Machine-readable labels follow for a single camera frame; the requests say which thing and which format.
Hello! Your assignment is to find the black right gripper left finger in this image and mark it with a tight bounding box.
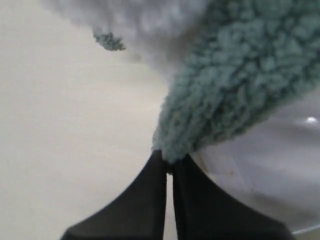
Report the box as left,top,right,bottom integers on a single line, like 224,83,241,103
62,150,167,240

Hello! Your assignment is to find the green knitted scarf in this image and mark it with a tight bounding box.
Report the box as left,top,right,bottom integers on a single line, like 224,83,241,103
93,0,320,163

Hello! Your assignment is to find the white plush snowman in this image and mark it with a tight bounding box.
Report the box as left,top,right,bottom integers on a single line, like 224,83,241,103
41,0,208,78

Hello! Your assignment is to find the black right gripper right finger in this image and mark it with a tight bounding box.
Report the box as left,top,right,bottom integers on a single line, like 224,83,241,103
172,155,294,240

